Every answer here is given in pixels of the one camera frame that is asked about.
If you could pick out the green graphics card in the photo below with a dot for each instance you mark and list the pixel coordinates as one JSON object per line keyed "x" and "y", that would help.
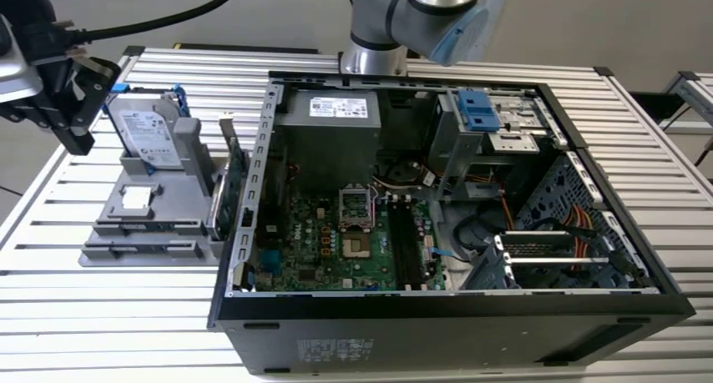
{"x": 226, "y": 208}

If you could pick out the round case speaker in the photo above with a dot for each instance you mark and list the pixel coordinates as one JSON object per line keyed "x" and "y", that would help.
{"x": 403, "y": 172}

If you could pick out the grey power supply unit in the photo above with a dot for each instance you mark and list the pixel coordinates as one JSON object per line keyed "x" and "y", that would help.
{"x": 329, "y": 149}

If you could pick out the teal board connector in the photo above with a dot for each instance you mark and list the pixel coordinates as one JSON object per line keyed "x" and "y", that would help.
{"x": 269, "y": 262}

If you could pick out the silver drive bay cage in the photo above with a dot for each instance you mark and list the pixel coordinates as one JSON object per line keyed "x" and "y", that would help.
{"x": 513, "y": 143}

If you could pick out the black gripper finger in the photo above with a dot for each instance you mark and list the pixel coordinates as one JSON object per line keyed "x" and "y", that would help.
{"x": 75, "y": 139}
{"x": 90, "y": 103}

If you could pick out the blue plastic drive latch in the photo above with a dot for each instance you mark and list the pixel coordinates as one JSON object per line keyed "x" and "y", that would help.
{"x": 476, "y": 107}

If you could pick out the black RAM slot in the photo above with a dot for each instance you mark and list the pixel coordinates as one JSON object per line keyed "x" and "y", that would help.
{"x": 395, "y": 241}
{"x": 410, "y": 241}
{"x": 417, "y": 241}
{"x": 402, "y": 241}

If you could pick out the silver CPU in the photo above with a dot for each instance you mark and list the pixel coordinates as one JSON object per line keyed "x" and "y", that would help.
{"x": 136, "y": 197}

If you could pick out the black square controller chip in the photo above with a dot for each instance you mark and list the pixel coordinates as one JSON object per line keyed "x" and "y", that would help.
{"x": 307, "y": 274}

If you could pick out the CPU socket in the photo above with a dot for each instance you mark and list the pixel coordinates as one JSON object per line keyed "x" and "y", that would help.
{"x": 357, "y": 245}

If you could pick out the white four-pin connector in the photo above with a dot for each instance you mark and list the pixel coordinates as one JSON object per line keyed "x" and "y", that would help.
{"x": 321, "y": 212}

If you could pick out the green motherboard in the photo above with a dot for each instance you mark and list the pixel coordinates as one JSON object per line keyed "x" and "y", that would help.
{"x": 334, "y": 274}

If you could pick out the hard disk in blue carrier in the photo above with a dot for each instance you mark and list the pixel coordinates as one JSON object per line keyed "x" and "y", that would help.
{"x": 147, "y": 128}

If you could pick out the grey parts rack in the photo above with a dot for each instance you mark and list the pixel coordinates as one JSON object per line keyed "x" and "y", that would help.
{"x": 183, "y": 199}

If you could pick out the black PC case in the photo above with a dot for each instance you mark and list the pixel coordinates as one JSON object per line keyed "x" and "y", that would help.
{"x": 390, "y": 341}

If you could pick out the RAM memory stick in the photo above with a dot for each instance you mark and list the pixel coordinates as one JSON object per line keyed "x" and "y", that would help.
{"x": 144, "y": 247}
{"x": 147, "y": 225}

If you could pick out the orange square inductor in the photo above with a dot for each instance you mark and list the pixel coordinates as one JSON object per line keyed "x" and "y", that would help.
{"x": 326, "y": 252}
{"x": 325, "y": 242}

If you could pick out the metal slat side table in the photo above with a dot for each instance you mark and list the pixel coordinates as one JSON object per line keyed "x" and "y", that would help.
{"x": 699, "y": 95}

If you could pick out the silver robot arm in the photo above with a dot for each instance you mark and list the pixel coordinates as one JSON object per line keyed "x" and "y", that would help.
{"x": 373, "y": 24}

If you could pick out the grey metal disk bay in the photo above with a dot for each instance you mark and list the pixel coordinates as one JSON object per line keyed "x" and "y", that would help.
{"x": 534, "y": 260}

